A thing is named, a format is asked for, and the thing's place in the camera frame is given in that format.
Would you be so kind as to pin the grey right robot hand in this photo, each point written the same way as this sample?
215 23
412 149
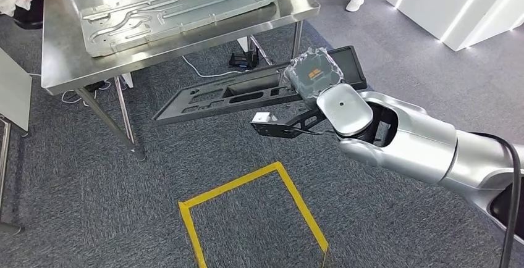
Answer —
313 74

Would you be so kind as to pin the stamped grey metal plate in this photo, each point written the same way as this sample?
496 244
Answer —
163 12

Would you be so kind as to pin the black plastic panel part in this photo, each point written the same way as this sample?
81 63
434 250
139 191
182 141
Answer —
350 67

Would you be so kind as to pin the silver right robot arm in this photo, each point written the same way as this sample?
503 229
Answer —
417 147

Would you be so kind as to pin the black box device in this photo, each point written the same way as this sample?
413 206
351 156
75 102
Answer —
243 61

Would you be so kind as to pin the stainless steel workbench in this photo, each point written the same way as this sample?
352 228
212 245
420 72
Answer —
61 53

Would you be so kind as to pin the grey table steel frame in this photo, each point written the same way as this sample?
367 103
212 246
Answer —
16 86

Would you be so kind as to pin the white lit display plinth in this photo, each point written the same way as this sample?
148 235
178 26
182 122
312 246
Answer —
450 4

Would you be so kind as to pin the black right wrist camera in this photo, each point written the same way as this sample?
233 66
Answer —
270 129

